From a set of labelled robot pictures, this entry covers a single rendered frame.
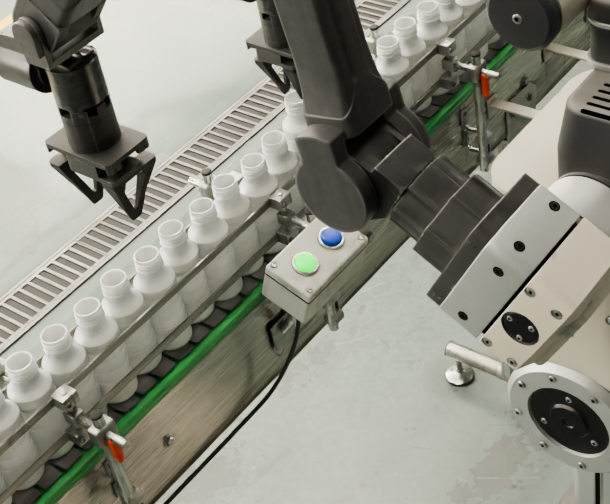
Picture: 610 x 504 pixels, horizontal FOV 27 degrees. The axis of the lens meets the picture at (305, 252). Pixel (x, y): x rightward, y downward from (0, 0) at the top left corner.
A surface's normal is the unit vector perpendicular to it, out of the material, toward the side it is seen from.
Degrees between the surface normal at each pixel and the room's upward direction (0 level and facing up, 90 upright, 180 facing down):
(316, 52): 89
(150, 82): 0
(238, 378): 90
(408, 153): 30
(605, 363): 101
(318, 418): 0
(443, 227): 61
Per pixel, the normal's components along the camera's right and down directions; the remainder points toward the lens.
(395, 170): 0.26, -0.50
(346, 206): -0.60, 0.58
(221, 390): 0.78, 0.31
